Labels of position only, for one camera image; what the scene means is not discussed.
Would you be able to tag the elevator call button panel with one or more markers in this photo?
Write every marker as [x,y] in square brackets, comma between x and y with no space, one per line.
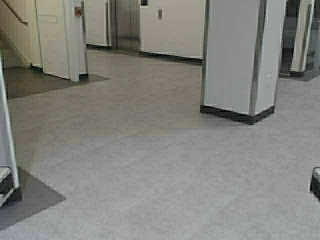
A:
[160,14]

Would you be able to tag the black indicator sign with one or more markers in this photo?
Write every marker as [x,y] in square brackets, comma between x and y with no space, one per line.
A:
[144,2]

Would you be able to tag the steel elevator door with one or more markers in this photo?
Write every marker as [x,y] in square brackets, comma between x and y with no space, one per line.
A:
[126,34]

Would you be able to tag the white open stairwell door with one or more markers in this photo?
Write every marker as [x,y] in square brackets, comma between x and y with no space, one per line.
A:
[62,38]

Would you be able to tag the robot base right corner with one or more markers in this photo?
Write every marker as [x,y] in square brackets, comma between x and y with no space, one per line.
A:
[315,182]

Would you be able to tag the robot base left corner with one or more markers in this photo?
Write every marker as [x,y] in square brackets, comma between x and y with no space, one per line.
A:
[6,184]

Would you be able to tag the white pillar steel edges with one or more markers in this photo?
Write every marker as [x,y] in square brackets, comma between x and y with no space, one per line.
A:
[242,50]

